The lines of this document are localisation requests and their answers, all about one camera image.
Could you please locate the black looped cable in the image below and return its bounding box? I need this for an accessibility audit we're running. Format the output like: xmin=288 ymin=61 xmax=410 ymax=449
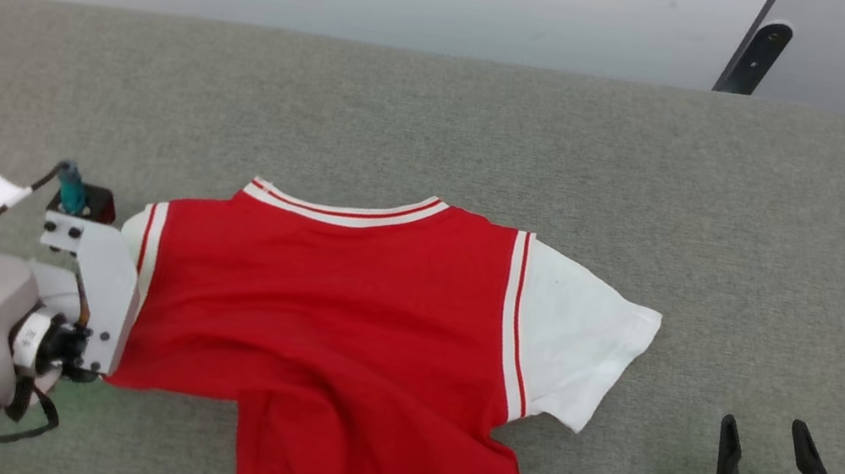
xmin=0 ymin=371 xmax=68 ymax=466

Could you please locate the black door bracket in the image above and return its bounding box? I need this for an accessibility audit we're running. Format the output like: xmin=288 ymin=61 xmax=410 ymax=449
xmin=723 ymin=14 xmax=796 ymax=103

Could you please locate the red and white jersey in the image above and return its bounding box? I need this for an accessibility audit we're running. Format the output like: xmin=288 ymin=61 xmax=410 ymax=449
xmin=80 ymin=146 xmax=677 ymax=474

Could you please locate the dark grey door frame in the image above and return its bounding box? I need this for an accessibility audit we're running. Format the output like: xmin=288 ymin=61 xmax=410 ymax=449
xmin=710 ymin=0 xmax=783 ymax=101

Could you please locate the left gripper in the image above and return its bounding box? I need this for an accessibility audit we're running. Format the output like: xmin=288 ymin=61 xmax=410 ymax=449
xmin=19 ymin=208 xmax=155 ymax=382

